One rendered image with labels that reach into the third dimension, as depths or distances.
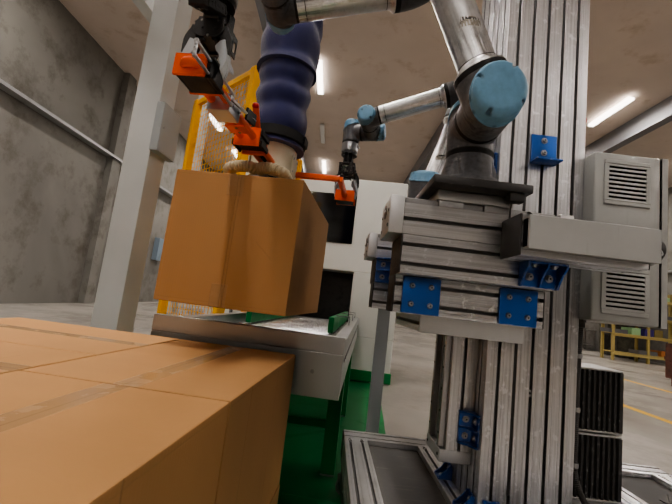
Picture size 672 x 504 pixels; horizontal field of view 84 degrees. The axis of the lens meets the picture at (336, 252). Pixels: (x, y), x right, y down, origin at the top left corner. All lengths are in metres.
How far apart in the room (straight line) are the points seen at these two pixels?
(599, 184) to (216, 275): 1.10
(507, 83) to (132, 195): 2.07
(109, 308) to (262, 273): 1.48
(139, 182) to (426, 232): 1.92
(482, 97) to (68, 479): 0.86
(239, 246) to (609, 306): 1.02
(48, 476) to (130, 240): 2.02
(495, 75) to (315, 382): 1.03
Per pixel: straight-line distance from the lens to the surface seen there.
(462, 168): 0.96
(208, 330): 1.44
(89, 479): 0.47
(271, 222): 1.11
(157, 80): 2.70
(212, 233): 1.17
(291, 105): 1.50
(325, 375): 1.35
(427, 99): 1.63
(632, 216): 1.31
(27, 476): 0.49
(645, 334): 13.99
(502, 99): 0.89
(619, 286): 1.25
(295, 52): 1.58
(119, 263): 2.44
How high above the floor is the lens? 0.74
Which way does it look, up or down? 7 degrees up
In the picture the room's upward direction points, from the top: 7 degrees clockwise
